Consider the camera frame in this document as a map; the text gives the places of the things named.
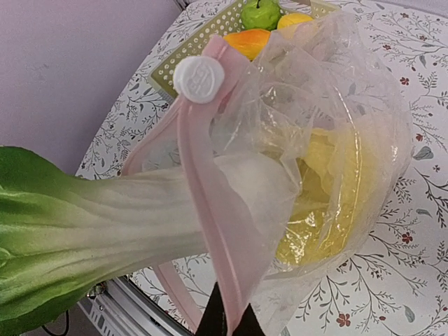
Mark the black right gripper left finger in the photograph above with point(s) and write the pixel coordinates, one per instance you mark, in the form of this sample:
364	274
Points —
213	322

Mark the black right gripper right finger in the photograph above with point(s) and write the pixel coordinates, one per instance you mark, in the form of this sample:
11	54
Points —
249	325

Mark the toy napa cabbage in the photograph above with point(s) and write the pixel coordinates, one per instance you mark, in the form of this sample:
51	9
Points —
341	185

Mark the green toy leaf vegetable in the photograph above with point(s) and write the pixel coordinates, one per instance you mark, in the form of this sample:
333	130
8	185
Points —
62	234

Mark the clear zip top bag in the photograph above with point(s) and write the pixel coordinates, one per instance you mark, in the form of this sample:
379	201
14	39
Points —
288	160

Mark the floral patterned table mat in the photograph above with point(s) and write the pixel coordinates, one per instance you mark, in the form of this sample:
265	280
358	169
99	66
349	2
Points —
396	282

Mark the orange yellow toy mango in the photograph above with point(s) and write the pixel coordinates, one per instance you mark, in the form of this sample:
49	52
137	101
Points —
249	42

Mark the yellow toy lemon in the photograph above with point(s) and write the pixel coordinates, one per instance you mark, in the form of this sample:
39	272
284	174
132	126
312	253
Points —
293	19

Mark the green toy apple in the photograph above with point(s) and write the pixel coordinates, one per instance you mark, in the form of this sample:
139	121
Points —
263	14

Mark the front aluminium rail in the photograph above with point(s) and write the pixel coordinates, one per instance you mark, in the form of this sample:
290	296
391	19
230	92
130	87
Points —
118	307

